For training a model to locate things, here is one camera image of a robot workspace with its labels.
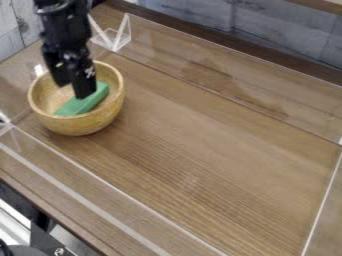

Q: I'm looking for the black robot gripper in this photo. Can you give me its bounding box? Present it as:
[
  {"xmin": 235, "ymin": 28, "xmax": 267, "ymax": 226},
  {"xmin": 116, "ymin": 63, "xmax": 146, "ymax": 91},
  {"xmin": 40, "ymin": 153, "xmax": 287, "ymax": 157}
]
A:
[{"xmin": 34, "ymin": 0, "xmax": 96, "ymax": 99}]

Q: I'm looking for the wooden bowl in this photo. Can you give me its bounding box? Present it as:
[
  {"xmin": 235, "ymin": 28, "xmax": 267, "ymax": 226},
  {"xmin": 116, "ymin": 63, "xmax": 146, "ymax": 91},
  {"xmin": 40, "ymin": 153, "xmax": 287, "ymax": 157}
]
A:
[{"xmin": 28, "ymin": 61, "xmax": 126, "ymax": 136}]

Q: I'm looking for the green rectangular block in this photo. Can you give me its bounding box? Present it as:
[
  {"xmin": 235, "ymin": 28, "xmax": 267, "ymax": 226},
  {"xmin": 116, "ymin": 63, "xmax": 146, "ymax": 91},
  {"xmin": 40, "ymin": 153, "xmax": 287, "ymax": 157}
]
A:
[{"xmin": 54, "ymin": 81, "xmax": 110, "ymax": 116}]

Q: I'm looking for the clear acrylic corner bracket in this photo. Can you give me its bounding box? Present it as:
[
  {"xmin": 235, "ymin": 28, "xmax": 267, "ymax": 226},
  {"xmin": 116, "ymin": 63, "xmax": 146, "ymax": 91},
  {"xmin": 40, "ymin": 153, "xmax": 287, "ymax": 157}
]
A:
[{"xmin": 88, "ymin": 14, "xmax": 131, "ymax": 52}]

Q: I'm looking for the black metal bracket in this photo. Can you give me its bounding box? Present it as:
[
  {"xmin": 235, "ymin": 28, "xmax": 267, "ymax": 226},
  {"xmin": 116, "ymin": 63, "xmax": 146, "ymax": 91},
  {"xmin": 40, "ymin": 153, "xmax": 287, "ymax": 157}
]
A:
[{"xmin": 30, "ymin": 223, "xmax": 78, "ymax": 256}]

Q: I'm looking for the clear acrylic barrier wall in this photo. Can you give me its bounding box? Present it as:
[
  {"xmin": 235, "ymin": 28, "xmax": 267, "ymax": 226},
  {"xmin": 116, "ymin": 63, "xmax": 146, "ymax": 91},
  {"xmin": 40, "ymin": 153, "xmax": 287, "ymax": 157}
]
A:
[{"xmin": 0, "ymin": 9, "xmax": 342, "ymax": 256}]

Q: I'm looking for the black cable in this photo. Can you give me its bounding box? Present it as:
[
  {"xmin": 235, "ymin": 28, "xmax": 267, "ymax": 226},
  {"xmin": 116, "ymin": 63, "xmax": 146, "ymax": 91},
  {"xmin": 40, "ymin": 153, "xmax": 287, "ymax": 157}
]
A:
[{"xmin": 0, "ymin": 239, "xmax": 15, "ymax": 256}]

